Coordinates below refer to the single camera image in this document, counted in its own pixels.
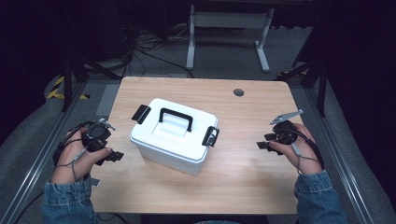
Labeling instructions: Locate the person's left hand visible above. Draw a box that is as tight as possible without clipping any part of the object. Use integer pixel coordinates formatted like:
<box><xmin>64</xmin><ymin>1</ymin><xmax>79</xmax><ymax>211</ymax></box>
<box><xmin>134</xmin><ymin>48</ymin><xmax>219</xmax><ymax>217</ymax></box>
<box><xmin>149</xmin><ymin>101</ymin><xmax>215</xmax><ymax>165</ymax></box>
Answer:
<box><xmin>50</xmin><ymin>128</ymin><xmax>114</xmax><ymax>185</ymax></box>

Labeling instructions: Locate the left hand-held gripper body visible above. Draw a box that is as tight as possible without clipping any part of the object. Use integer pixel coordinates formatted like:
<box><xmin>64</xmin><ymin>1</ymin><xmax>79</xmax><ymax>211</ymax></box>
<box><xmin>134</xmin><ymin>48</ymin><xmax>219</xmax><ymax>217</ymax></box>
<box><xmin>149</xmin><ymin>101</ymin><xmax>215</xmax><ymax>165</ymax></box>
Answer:
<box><xmin>82</xmin><ymin>118</ymin><xmax>117</xmax><ymax>154</ymax></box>

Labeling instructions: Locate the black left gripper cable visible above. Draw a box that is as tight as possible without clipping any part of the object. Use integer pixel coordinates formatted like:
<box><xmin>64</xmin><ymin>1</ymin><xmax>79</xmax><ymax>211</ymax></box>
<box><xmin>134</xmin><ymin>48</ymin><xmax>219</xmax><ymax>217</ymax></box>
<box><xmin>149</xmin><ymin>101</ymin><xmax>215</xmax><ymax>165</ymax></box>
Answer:
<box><xmin>51</xmin><ymin>120</ymin><xmax>95</xmax><ymax>167</ymax></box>

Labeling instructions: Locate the grey left wrist cord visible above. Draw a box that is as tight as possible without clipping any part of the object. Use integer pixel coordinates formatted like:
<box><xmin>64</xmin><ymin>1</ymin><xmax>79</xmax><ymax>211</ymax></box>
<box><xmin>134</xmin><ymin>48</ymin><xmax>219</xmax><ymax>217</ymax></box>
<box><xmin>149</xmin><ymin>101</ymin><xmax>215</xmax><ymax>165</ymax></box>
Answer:
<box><xmin>53</xmin><ymin>148</ymin><xmax>89</xmax><ymax>184</ymax></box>

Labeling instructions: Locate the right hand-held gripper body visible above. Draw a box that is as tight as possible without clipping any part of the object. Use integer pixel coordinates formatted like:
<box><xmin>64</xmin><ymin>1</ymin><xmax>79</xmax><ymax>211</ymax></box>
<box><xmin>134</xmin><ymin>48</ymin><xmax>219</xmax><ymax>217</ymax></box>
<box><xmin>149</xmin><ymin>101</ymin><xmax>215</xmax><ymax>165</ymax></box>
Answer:
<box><xmin>269</xmin><ymin>108</ymin><xmax>304</xmax><ymax>146</ymax></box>

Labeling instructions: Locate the white storage box black handle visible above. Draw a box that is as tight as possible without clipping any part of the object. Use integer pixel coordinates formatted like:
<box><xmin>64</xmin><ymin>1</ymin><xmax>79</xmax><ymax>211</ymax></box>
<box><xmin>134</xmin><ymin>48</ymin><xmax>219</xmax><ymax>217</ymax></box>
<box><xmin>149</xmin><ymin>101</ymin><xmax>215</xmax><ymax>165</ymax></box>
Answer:
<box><xmin>129</xmin><ymin>97</ymin><xmax>220</xmax><ymax>176</ymax></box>

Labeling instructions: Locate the grey right wrist cord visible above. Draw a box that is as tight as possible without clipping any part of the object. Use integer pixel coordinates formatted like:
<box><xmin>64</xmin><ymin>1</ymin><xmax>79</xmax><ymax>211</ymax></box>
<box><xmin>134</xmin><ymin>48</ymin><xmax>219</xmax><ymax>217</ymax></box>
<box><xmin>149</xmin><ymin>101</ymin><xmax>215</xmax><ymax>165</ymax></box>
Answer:
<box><xmin>290</xmin><ymin>143</ymin><xmax>322</xmax><ymax>175</ymax></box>

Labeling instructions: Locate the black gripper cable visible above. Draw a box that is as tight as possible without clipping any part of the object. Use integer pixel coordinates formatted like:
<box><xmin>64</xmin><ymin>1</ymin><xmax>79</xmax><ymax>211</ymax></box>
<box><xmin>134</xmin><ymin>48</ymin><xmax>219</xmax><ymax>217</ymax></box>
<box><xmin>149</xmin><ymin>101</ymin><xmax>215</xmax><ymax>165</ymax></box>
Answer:
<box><xmin>51</xmin><ymin>120</ymin><xmax>95</xmax><ymax>167</ymax></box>
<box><xmin>289</xmin><ymin>128</ymin><xmax>325</xmax><ymax>170</ymax></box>

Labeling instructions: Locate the white metal desk frame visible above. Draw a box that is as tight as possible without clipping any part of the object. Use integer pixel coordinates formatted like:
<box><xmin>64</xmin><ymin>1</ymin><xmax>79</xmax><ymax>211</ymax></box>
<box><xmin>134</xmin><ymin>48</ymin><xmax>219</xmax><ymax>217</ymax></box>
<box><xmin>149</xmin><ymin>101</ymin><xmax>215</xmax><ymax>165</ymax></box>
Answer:
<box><xmin>185</xmin><ymin>4</ymin><xmax>276</xmax><ymax>74</ymax></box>

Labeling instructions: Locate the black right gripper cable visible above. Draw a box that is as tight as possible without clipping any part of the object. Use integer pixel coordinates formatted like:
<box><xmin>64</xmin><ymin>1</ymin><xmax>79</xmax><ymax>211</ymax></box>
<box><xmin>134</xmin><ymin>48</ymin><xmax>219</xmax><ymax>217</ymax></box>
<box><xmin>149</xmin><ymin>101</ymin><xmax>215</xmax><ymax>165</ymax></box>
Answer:
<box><xmin>289</xmin><ymin>128</ymin><xmax>325</xmax><ymax>170</ymax></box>

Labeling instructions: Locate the bundle of black floor cables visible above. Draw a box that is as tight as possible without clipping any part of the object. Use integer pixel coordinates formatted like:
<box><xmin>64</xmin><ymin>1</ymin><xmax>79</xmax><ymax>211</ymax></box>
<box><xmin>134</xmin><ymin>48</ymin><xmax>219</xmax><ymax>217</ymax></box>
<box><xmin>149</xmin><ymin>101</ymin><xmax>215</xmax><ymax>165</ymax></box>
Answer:
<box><xmin>122</xmin><ymin>26</ymin><xmax>195</xmax><ymax>79</ymax></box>

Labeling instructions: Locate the black tripod stand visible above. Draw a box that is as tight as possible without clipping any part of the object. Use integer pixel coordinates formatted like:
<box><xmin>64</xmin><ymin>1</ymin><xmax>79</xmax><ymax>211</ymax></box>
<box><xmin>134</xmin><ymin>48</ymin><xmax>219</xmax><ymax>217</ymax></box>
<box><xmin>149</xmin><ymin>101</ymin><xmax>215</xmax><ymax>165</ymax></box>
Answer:
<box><xmin>273</xmin><ymin>57</ymin><xmax>332</xmax><ymax>119</ymax></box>
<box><xmin>61</xmin><ymin>50</ymin><xmax>123</xmax><ymax>113</ymax></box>

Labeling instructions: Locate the grey wrist cord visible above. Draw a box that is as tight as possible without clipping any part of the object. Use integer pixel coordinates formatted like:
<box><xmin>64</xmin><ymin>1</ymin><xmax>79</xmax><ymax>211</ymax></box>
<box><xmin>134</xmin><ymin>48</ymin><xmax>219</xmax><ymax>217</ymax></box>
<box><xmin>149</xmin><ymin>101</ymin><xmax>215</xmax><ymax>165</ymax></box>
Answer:
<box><xmin>53</xmin><ymin>148</ymin><xmax>89</xmax><ymax>184</ymax></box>
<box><xmin>290</xmin><ymin>143</ymin><xmax>322</xmax><ymax>175</ymax></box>

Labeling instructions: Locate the yellow black hazard tape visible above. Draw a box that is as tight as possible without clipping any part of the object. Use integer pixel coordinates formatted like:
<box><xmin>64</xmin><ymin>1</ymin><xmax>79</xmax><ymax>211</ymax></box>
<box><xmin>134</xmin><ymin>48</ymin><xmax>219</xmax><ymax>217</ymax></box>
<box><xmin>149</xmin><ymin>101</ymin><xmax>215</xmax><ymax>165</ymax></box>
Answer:
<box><xmin>46</xmin><ymin>75</ymin><xmax>92</xmax><ymax>101</ymax></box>

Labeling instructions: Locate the person's right hand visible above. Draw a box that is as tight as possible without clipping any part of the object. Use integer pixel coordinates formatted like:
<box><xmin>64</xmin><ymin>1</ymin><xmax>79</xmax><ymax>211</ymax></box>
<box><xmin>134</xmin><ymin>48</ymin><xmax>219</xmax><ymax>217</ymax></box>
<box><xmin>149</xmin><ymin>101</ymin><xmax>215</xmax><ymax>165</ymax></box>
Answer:
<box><xmin>269</xmin><ymin>122</ymin><xmax>324</xmax><ymax>176</ymax></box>

